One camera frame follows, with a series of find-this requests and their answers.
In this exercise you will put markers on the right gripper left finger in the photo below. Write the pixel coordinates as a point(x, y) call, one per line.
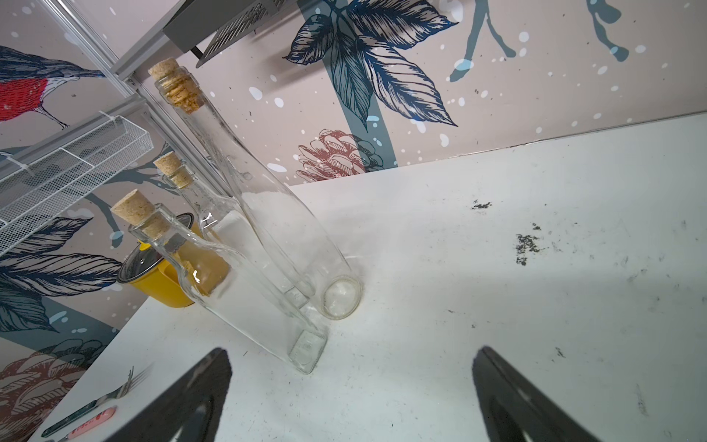
point(189, 410)

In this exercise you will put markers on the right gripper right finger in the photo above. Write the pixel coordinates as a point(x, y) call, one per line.
point(513, 409)

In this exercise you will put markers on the square glass bottle cork stopper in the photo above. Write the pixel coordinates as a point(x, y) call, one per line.
point(227, 284)

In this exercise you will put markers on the square glass bottle with cork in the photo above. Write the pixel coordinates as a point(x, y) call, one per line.
point(221, 219)

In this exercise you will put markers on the round glass bottle cork stopper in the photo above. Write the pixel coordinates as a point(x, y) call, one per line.
point(290, 234)

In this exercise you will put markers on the yellow pot with glass lid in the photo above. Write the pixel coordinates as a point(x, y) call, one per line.
point(149, 272)

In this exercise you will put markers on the pink handled utensil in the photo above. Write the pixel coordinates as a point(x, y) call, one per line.
point(94, 422)

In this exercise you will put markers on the white wire mesh basket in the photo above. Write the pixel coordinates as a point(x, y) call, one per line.
point(45, 180)

